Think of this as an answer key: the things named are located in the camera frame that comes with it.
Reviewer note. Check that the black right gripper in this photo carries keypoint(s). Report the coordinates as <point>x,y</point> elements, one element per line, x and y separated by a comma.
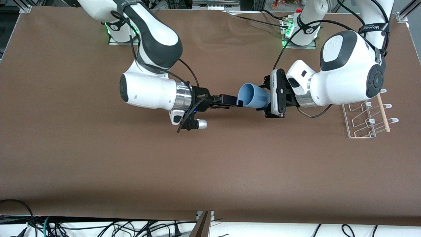
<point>201,97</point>

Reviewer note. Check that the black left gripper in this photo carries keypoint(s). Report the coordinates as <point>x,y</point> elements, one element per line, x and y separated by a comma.
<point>291,97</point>

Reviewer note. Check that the blue plastic cup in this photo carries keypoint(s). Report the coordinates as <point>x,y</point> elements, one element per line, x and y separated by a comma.
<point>255,96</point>

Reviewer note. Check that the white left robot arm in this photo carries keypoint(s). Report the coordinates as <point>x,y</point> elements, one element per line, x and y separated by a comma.
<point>345,82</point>

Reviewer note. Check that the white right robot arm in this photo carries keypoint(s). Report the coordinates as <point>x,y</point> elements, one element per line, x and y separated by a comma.
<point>148,92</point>

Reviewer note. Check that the wooden rack rod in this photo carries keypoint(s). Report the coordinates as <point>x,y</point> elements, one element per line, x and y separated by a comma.
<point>383,113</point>

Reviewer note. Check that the table cover sheet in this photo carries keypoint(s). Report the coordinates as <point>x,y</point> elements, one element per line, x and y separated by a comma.
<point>210,164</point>

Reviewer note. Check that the grey power strip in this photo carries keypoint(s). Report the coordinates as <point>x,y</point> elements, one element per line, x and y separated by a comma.
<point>215,4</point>

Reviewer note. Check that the brown table support beam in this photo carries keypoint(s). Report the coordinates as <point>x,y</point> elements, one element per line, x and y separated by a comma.
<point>200,228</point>

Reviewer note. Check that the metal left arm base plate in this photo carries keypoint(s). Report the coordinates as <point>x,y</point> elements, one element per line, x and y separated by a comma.
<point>312,46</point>

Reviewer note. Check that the aluminium frame profile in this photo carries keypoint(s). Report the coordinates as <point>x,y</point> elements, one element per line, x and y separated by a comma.
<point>260,5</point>

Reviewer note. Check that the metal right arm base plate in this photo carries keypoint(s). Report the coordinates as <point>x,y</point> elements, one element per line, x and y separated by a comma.
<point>113,42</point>

